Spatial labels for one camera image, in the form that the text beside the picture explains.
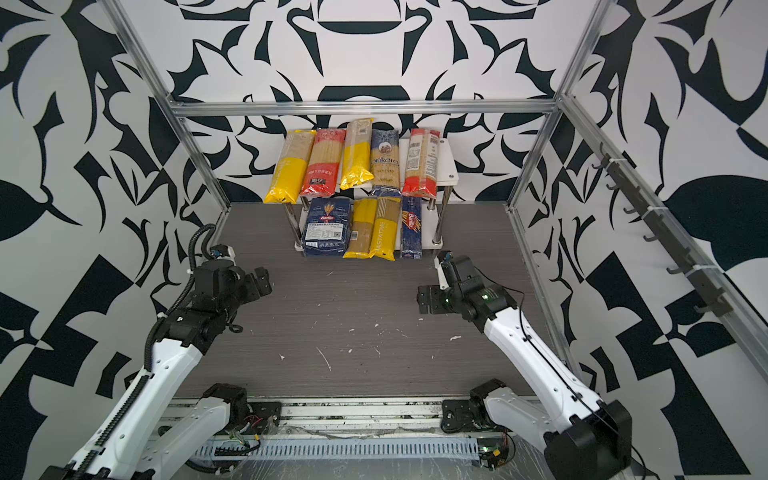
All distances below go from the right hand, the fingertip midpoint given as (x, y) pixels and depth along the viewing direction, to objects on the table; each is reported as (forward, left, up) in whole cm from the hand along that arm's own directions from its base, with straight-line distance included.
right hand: (432, 291), depth 80 cm
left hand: (+3, +48, +6) cm, 49 cm away
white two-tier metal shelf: (+38, -6, -10) cm, 40 cm away
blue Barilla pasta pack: (+24, +31, -1) cm, 39 cm away
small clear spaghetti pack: (+34, +19, -5) cm, 39 cm away
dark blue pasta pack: (+26, +3, -6) cm, 27 cm away
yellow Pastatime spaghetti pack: (+28, +12, -6) cm, 31 cm away
